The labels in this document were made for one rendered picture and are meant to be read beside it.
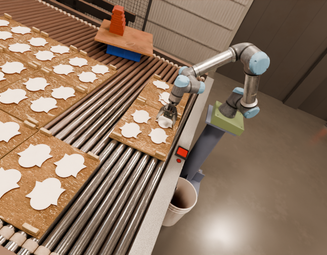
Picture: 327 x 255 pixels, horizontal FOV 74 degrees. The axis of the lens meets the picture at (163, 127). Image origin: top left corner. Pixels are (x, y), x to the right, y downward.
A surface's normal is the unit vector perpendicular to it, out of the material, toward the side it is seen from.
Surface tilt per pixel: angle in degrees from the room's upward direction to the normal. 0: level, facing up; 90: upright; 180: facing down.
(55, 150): 0
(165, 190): 0
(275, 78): 90
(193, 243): 0
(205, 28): 90
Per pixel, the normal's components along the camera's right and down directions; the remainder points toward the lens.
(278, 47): -0.26, 0.58
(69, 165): 0.31, -0.70
